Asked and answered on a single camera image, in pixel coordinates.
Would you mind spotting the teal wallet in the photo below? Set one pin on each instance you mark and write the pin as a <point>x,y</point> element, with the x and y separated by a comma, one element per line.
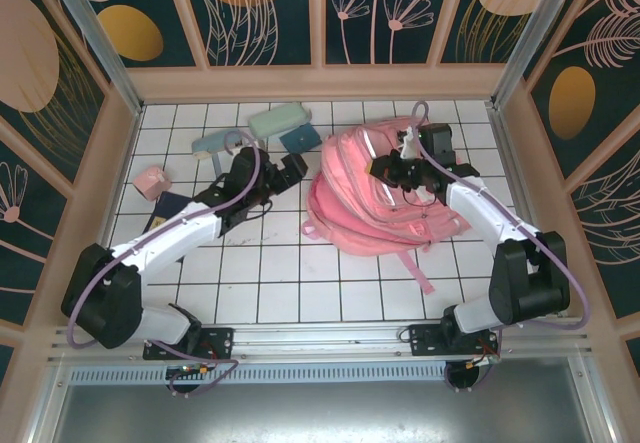
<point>300,139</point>

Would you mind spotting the grey blue notebook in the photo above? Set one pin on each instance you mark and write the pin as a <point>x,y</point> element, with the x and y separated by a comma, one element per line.
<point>217,165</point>

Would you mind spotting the light blue pencil box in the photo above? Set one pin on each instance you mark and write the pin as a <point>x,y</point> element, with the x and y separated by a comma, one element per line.
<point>215,144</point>

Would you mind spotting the mint green pencil case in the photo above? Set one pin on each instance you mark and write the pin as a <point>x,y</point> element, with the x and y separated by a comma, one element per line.
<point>277,119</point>

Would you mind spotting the pink backpack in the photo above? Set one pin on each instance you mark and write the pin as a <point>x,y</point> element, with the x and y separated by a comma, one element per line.
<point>350,223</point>

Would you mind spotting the navy book with yellow label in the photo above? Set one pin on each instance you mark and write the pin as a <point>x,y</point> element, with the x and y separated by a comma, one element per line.
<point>167,208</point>

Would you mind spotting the small pink box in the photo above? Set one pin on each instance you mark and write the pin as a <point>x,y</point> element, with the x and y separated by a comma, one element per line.
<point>150,183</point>

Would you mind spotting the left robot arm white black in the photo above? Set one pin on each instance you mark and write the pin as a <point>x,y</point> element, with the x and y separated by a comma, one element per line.
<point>175,233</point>

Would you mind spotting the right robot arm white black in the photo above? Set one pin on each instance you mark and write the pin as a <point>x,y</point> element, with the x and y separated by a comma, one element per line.
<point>475,213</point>

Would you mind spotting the steel sheet panel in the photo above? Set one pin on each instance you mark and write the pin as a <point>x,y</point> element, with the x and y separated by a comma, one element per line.
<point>320,413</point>

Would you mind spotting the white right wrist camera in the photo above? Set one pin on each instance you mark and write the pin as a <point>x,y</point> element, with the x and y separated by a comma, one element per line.
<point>407,145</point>

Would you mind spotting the aluminium side rail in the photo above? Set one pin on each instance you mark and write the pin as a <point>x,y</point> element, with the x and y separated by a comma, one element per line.
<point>520,173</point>
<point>117,198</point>

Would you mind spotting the aluminium corner post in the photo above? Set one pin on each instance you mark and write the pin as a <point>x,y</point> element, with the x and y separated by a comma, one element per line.
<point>95,38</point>
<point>535,33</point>

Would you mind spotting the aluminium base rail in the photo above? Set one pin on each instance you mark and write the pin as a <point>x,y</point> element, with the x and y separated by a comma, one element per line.
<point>320,340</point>

